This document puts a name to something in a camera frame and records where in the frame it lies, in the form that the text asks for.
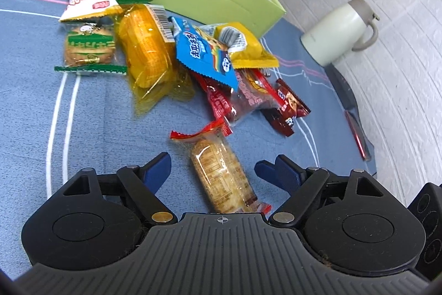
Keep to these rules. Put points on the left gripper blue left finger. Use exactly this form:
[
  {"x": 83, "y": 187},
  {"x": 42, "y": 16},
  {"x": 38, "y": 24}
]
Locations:
[{"x": 156, "y": 172}]

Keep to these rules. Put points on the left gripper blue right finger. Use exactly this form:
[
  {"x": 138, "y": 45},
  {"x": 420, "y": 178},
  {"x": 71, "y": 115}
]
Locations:
[{"x": 283, "y": 173}]

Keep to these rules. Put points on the red end cracker pack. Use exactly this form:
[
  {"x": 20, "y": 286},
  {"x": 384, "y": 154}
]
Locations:
[{"x": 219, "y": 170}]

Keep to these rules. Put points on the dark red snack packet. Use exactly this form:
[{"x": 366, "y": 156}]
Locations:
[{"x": 282, "y": 118}]

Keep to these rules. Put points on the red clear jerky packet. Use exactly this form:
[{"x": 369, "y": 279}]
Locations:
[{"x": 254, "y": 93}]

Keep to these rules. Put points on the yellow snack packet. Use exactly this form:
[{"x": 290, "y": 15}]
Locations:
[{"x": 243, "y": 47}]

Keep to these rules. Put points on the blue snack packet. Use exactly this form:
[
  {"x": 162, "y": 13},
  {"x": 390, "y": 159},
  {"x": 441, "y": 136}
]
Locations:
[{"x": 202, "y": 53}]

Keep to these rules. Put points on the orange transparent snack pack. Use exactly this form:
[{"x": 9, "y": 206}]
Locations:
[{"x": 145, "y": 35}]

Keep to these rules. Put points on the green biscuit pack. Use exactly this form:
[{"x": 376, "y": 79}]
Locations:
[{"x": 90, "y": 47}]

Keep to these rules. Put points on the white red triangular snack bag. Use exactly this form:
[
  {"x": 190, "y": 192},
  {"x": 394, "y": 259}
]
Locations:
[{"x": 77, "y": 10}]

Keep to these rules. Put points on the smartphone in red case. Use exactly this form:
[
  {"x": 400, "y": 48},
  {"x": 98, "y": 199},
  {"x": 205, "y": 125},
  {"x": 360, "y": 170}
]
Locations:
[{"x": 359, "y": 136}]

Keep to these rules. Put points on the black rectangular case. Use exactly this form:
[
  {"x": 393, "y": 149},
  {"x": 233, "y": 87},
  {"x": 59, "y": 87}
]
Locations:
[{"x": 343, "y": 89}]

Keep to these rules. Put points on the cream thermos jug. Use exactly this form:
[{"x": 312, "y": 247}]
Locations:
[{"x": 350, "y": 27}]

